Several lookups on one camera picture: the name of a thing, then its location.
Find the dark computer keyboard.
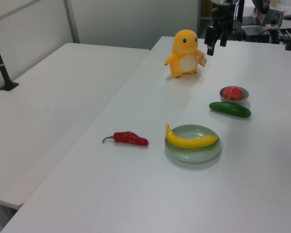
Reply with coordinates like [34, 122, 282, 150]
[260, 9, 285, 27]

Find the yellow banana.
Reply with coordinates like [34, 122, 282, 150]
[165, 123, 219, 149]

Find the black camera stand pole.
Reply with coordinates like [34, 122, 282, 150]
[0, 25, 19, 92]

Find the red apple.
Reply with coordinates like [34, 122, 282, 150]
[223, 85, 244, 101]

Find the green cucumber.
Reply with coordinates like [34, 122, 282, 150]
[209, 101, 252, 119]

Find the black electronics box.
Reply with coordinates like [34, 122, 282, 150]
[242, 24, 282, 44]

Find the red chili pepper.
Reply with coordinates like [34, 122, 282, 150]
[102, 131, 149, 147]

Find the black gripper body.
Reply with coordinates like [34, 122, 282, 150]
[210, 0, 239, 41]

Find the grey partition post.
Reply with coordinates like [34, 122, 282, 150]
[64, 0, 80, 45]

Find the small grey bowl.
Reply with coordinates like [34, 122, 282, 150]
[219, 86, 249, 106]

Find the orange plush dinosaur toy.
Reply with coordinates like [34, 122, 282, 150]
[163, 29, 208, 79]

